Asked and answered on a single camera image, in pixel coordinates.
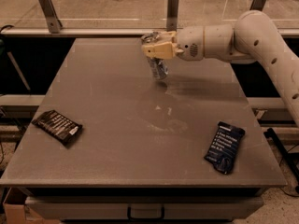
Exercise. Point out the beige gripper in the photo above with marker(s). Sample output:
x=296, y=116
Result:
x=189, y=44

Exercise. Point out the silver blue redbull can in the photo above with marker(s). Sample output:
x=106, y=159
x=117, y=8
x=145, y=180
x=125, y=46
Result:
x=157, y=66

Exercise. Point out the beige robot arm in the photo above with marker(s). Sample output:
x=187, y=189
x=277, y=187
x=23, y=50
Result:
x=253, y=36

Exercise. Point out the dark blue snack packet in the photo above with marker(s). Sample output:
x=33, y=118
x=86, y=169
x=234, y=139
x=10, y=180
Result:
x=224, y=146

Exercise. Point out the black snack bar packet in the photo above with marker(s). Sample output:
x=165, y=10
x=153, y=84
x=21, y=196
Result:
x=58, y=126

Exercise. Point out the black stand leg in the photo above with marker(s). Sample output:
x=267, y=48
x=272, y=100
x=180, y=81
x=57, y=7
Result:
x=291, y=159

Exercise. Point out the cardboard box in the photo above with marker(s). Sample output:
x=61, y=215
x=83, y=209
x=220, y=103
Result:
x=17, y=212

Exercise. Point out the middle metal bracket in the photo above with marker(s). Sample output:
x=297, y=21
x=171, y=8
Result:
x=172, y=15

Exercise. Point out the metal bracket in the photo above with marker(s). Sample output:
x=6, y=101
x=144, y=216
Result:
x=53, y=23
x=257, y=5
x=172, y=15

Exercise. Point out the metal rail behind table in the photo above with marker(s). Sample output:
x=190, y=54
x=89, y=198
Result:
x=73, y=32

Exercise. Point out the right metal bracket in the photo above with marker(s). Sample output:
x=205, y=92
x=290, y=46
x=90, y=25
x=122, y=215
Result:
x=257, y=5

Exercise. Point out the left metal bracket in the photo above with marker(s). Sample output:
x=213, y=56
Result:
x=53, y=23

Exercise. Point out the grey drawer with handle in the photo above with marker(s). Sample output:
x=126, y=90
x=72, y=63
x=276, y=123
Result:
x=144, y=208

